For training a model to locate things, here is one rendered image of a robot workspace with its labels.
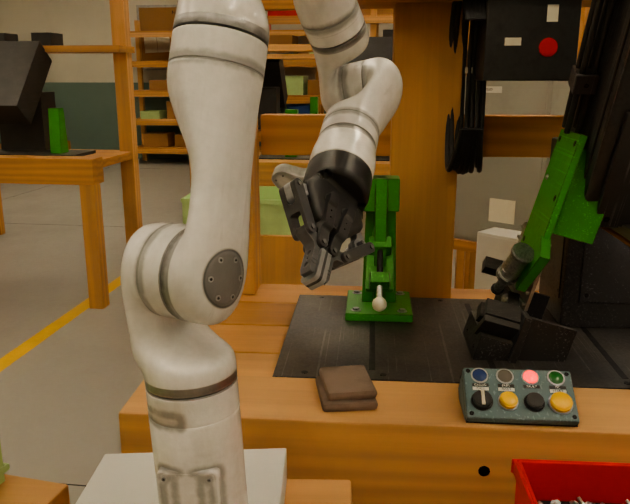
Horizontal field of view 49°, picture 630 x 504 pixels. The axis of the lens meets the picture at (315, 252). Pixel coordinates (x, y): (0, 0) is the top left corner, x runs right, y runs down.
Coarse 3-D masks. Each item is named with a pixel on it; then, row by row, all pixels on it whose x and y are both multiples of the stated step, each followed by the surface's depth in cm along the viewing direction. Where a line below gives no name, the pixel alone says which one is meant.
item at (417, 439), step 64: (256, 384) 106; (384, 384) 106; (448, 384) 106; (128, 448) 98; (256, 448) 96; (320, 448) 96; (384, 448) 95; (448, 448) 94; (512, 448) 93; (576, 448) 92
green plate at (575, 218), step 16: (560, 144) 113; (576, 144) 105; (560, 160) 111; (576, 160) 106; (544, 176) 117; (560, 176) 109; (576, 176) 107; (544, 192) 115; (560, 192) 107; (576, 192) 108; (544, 208) 112; (560, 208) 108; (576, 208) 109; (592, 208) 108; (528, 224) 119; (544, 224) 110; (560, 224) 109; (576, 224) 109; (592, 224) 109; (528, 240) 116; (592, 240) 110
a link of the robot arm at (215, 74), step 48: (192, 48) 62; (240, 48) 62; (192, 96) 62; (240, 96) 63; (192, 144) 62; (240, 144) 64; (192, 192) 62; (240, 192) 64; (192, 240) 61; (240, 240) 65; (192, 288) 61; (240, 288) 65
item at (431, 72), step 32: (416, 32) 138; (448, 32) 138; (416, 64) 140; (448, 64) 139; (416, 96) 141; (448, 96) 141; (256, 128) 152; (416, 128) 143; (256, 160) 153; (416, 160) 145; (256, 192) 154; (416, 192) 146; (448, 192) 146; (256, 224) 155; (416, 224) 148; (448, 224) 147; (256, 256) 156; (416, 256) 150; (448, 256) 149; (256, 288) 156; (416, 288) 152; (448, 288) 151
